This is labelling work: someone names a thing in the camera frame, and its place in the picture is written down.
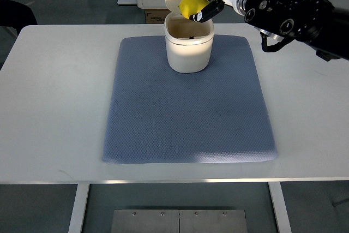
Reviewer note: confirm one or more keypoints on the yellow lemon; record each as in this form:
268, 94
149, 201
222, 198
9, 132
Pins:
191, 7

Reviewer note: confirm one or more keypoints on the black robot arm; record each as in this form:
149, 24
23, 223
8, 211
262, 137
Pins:
316, 23

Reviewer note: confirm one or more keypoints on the white trash bin open lid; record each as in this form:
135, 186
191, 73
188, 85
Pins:
188, 43

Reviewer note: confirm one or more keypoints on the cardboard box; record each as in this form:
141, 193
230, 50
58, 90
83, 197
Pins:
156, 16

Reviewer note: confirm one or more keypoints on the blue textured mat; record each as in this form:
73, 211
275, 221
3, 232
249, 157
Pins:
157, 115

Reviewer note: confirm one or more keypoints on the right white table leg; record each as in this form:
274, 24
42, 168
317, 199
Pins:
279, 206

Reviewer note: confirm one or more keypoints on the white table leg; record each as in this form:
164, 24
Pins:
279, 206
79, 208

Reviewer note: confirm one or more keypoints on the left white table leg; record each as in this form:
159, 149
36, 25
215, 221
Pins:
79, 208

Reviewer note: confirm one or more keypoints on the metal base plate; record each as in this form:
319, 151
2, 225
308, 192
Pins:
179, 221

